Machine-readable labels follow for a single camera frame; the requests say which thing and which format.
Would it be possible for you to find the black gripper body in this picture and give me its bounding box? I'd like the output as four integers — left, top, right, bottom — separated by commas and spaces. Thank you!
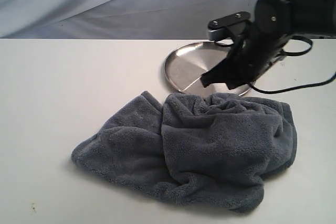
223, 24, 291, 82

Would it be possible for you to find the grey fleece towel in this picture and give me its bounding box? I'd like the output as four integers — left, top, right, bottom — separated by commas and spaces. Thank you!
71, 91, 297, 212

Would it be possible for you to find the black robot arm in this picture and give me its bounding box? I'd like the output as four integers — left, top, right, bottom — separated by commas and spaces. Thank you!
200, 0, 335, 90

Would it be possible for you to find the round stainless steel plate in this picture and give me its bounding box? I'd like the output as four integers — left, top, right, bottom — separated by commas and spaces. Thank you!
163, 41, 250, 97

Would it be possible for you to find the grey backdrop cloth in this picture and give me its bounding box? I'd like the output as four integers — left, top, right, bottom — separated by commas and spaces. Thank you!
1, 0, 257, 39

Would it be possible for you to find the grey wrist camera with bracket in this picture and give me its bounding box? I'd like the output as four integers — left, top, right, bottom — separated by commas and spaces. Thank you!
207, 12, 251, 42

